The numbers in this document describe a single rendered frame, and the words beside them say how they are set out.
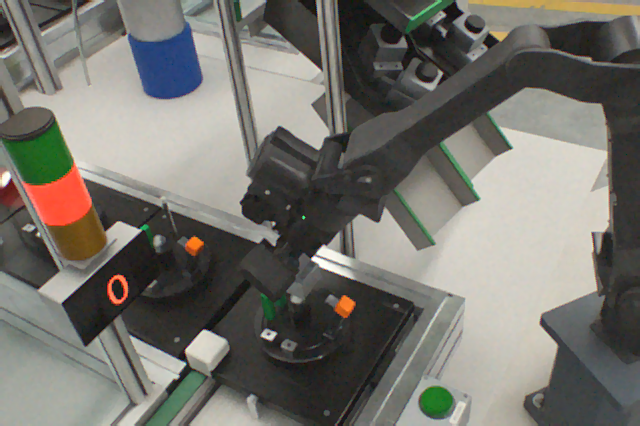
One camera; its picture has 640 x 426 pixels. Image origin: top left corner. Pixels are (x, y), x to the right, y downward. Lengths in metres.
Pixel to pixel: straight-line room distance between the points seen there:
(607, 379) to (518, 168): 0.67
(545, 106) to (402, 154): 2.58
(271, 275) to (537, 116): 2.49
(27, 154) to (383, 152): 0.32
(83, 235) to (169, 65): 1.04
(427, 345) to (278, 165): 0.39
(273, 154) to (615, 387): 0.46
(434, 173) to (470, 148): 0.12
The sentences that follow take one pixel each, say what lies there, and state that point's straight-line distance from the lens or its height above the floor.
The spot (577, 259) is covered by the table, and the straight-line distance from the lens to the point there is 1.24.
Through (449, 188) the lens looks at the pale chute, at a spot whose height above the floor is 1.02.
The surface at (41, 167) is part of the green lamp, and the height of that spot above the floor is 1.38.
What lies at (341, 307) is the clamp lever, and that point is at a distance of 0.86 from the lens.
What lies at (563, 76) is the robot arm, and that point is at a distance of 0.60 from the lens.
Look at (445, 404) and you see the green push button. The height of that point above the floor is 0.97.
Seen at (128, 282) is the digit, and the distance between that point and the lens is 0.77.
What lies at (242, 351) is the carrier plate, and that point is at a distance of 0.96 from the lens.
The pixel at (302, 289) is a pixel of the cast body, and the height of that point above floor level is 1.09.
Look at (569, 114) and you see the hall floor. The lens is 3.18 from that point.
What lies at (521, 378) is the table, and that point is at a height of 0.86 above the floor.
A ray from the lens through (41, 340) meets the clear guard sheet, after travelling 0.80.
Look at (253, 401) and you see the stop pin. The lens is 0.92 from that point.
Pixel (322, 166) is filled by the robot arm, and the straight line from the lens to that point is 0.68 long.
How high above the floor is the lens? 1.72
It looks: 42 degrees down
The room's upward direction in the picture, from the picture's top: 7 degrees counter-clockwise
